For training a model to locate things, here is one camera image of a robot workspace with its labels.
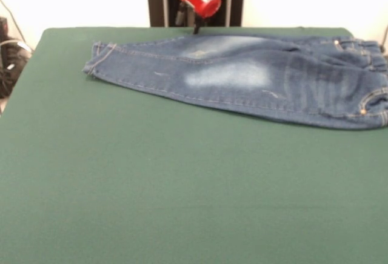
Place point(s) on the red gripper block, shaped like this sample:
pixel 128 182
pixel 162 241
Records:
pixel 200 2

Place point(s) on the blue denim jeans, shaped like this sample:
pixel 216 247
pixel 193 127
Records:
pixel 242 79

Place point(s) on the dark green table cloth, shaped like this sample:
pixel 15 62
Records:
pixel 151 185

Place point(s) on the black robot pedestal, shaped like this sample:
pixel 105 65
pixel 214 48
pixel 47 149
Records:
pixel 157 0

